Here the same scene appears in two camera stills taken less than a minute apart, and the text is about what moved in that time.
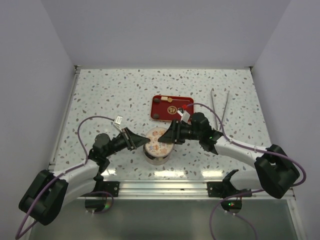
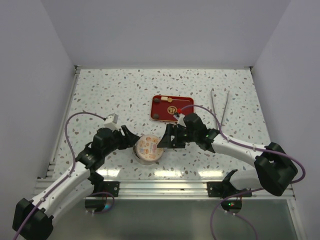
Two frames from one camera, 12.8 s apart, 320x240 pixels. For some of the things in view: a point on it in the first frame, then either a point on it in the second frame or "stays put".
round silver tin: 157,160 -> 143,161
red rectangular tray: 165,108 stays put
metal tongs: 215,113 stays put
